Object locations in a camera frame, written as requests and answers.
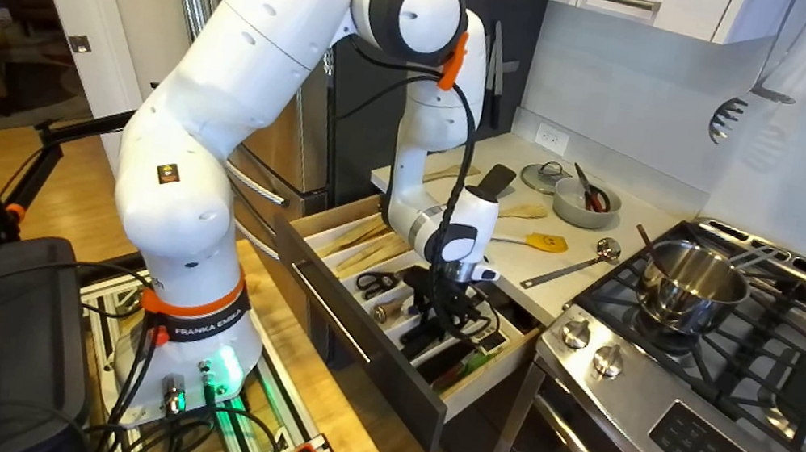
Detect steel saucepan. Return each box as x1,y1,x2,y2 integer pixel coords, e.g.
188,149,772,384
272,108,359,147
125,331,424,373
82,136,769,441
627,225,787,351

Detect stove knob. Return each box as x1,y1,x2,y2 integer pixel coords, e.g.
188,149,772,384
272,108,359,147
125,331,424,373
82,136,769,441
558,315,595,353
589,341,628,381

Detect white cutlery organiser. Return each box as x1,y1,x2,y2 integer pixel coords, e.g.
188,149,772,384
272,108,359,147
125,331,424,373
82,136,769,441
283,201,535,409

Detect black spatula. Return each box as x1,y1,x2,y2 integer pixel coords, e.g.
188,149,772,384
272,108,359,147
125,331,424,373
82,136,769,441
472,159,519,205

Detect white wall socket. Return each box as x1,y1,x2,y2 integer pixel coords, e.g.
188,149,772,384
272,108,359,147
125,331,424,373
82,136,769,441
531,121,573,158

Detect glass pot lid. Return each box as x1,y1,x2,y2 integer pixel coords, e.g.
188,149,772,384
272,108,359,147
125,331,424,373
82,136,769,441
516,155,575,199

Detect wooden spoon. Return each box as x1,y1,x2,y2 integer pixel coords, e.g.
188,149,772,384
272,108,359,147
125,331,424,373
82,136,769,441
632,222,659,254

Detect row of black handled knives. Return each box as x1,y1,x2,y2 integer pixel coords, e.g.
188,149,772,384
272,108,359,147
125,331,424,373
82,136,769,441
393,304,512,404

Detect wooden spatula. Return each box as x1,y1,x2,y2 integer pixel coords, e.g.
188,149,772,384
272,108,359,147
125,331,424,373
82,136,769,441
422,157,483,193
496,196,552,227

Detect row of hanging knives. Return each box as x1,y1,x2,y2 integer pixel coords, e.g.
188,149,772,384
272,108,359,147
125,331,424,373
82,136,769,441
472,18,521,134

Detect yellow spatula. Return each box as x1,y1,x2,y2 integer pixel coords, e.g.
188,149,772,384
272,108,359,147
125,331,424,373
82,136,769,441
490,224,571,257

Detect grey bowl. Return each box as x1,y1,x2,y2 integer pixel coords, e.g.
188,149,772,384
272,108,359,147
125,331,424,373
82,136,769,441
548,174,627,236

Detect metal ladle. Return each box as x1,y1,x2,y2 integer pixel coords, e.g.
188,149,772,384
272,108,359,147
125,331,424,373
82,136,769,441
518,224,625,305

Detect stainless steel stove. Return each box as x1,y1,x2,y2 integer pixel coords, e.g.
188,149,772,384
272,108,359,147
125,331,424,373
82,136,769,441
477,186,806,452

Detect bundle of wooden utensils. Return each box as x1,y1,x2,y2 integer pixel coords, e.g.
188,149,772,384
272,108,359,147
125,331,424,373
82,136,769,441
319,208,393,270
335,223,415,291

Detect black slotted spoon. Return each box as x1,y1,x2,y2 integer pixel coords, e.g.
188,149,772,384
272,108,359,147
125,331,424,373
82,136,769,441
705,0,806,157

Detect stainless steel refrigerator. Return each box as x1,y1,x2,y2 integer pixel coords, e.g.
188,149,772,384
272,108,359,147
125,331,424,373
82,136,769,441
100,0,550,332

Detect black cable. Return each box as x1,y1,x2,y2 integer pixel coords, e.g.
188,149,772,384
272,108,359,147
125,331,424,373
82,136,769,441
200,401,295,452
0,244,156,372

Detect refrigerator drawer handle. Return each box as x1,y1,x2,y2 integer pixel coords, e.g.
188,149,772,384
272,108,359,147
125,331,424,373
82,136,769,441
220,159,295,209

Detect black scissors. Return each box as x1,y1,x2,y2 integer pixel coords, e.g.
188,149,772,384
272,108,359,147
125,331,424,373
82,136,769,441
351,265,403,307

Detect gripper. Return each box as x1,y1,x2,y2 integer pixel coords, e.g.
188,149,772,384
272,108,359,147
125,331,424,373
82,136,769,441
400,264,498,357

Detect black stove grate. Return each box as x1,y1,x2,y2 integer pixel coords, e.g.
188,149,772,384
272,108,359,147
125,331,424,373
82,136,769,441
552,201,806,452

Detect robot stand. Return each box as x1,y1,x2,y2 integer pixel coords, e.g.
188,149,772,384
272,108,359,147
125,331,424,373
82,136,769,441
50,213,426,452

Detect grey kitchen drawer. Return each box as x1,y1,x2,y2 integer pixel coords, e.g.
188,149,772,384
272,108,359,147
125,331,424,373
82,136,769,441
241,177,562,452

